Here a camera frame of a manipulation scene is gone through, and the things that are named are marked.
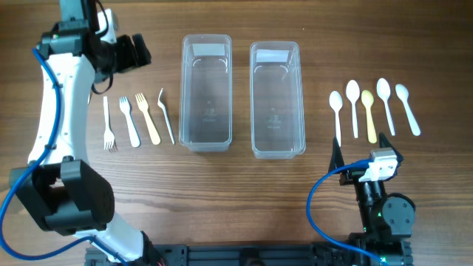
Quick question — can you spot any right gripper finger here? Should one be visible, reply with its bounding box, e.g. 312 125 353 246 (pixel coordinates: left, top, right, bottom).
378 132 404 163
328 137 344 172

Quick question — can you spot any curved white plastic fork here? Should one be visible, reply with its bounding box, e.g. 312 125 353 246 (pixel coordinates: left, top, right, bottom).
157 89 175 145

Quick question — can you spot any wide white plastic fork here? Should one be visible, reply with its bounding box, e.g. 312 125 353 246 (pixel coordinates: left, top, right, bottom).
119 97 140 148

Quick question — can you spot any yellow plastic fork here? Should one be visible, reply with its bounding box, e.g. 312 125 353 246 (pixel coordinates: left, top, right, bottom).
135 93 161 145

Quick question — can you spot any thin white plastic fork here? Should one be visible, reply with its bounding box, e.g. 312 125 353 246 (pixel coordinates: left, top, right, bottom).
103 96 115 151

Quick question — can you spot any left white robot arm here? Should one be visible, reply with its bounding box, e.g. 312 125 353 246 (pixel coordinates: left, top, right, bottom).
1 1 166 265

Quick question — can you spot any left clear plastic container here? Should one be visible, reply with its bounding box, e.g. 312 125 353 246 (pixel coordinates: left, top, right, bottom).
179 34 232 152

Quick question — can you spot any clear plastic container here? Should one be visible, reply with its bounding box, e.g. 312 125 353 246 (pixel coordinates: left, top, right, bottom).
250 41 306 160
179 34 232 152

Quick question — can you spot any right clear plastic container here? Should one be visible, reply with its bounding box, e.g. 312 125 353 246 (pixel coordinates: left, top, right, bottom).
250 41 306 160

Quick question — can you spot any yellow plastic spoon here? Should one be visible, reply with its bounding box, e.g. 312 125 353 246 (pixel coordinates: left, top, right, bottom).
361 90 377 143

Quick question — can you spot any white plastic spoon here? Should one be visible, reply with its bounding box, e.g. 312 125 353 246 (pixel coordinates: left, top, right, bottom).
345 80 361 138
376 78 395 136
395 84 421 136
329 91 343 146

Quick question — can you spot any right blue cable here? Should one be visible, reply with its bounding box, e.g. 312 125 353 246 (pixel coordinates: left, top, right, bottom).
305 159 389 266

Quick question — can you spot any blue cable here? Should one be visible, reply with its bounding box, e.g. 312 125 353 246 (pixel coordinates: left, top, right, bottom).
0 47 129 266
305 159 389 266

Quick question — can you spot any left blue cable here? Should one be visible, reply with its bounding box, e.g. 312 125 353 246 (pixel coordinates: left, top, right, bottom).
0 47 129 266

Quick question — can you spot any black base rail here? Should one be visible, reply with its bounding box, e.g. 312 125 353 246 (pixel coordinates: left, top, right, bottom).
84 242 414 266

